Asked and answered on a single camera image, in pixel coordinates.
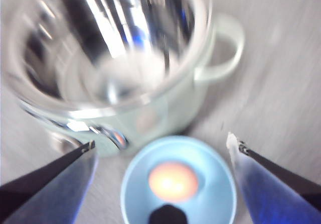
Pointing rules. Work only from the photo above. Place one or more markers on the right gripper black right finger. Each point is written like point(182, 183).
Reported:
point(270, 196)

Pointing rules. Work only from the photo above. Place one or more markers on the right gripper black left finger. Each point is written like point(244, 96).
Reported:
point(45, 194)

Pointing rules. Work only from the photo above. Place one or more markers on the brown egg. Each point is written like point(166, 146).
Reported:
point(173, 181)

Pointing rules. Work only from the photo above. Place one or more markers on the pale green electric steamer pot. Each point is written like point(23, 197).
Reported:
point(160, 113)

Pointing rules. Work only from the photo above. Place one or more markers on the blue ribbed bowl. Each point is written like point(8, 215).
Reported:
point(215, 204)

